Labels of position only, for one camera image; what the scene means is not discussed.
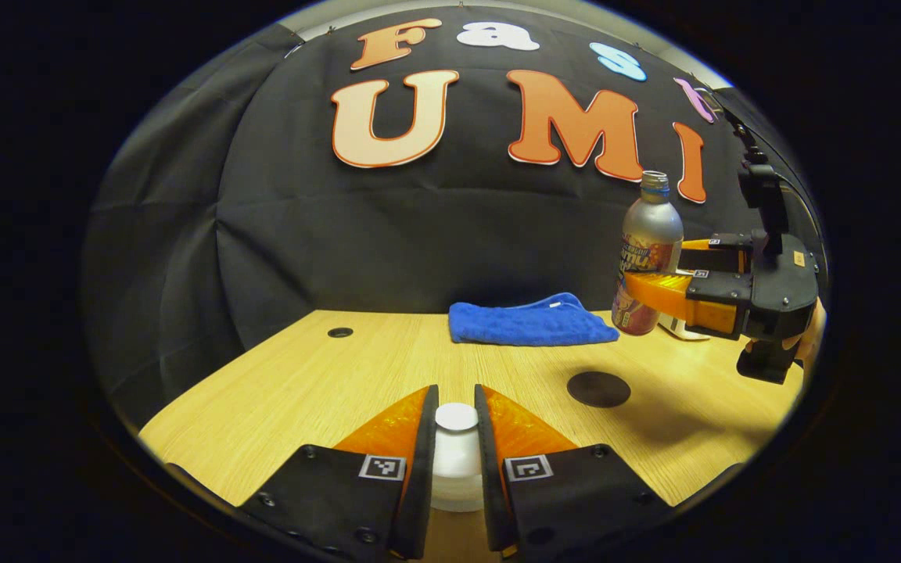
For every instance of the silver water bottle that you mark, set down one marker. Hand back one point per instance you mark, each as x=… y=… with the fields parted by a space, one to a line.
x=650 y=234

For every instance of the dark round coaster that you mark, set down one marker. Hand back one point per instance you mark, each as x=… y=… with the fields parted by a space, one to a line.
x=598 y=389

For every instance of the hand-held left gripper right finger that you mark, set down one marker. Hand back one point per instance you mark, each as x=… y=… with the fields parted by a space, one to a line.
x=489 y=469

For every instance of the white toaster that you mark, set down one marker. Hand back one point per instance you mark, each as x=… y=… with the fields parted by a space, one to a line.
x=681 y=330

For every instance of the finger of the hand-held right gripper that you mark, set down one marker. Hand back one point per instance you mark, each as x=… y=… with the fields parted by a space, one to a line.
x=720 y=254
x=701 y=301

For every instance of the blue towel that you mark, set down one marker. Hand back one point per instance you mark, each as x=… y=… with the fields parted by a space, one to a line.
x=529 y=324

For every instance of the black table grommet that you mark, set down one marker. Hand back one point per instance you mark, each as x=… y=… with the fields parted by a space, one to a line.
x=339 y=332

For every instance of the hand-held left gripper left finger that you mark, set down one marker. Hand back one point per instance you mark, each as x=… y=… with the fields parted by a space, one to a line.
x=423 y=469

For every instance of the white teacup lid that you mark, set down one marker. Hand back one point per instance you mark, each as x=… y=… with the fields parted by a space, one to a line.
x=457 y=461

